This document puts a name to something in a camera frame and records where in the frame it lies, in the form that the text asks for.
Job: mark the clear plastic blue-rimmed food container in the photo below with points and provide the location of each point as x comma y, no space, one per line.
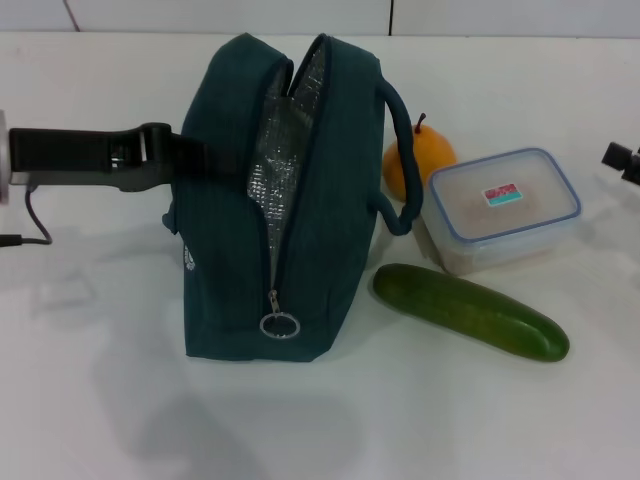
505,205

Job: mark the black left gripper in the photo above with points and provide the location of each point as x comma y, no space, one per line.
60,150

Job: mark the dark teal insulated lunch bag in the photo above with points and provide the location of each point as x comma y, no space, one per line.
310,200

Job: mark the green cucumber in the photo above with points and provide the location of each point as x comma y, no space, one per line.
470,312

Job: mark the orange yellow pear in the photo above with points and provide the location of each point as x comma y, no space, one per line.
430,160

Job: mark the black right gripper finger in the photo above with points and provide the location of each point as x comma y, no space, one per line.
615,155

